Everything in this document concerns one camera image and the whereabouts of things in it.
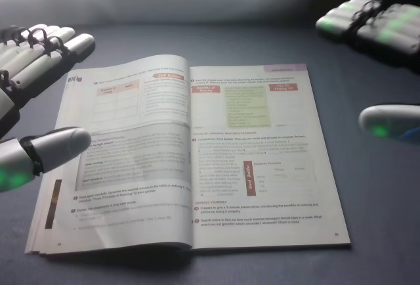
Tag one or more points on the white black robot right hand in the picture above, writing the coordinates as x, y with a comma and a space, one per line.
377, 25

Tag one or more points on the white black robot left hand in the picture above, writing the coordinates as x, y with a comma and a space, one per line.
29, 58

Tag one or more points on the grey table cloth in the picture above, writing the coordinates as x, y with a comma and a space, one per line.
229, 40

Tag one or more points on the English textbook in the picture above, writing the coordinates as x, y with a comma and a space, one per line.
249, 153

